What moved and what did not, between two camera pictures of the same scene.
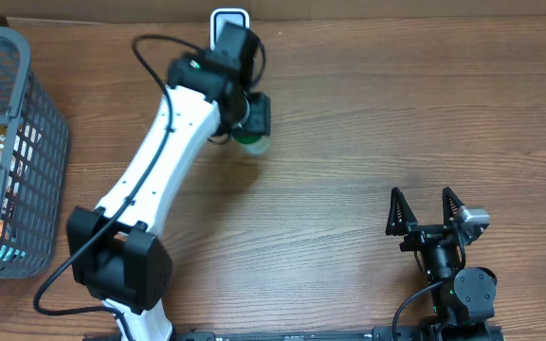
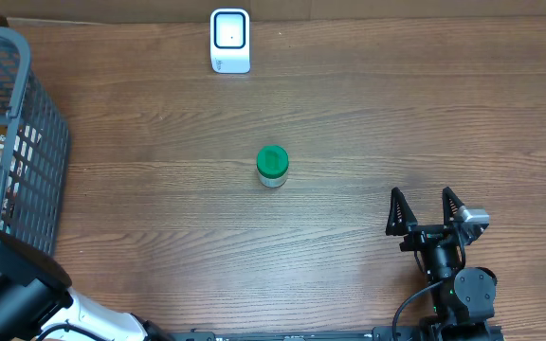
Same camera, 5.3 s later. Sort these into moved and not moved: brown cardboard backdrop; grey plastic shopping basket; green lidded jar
Moved: green lidded jar
Not moved: brown cardboard backdrop; grey plastic shopping basket
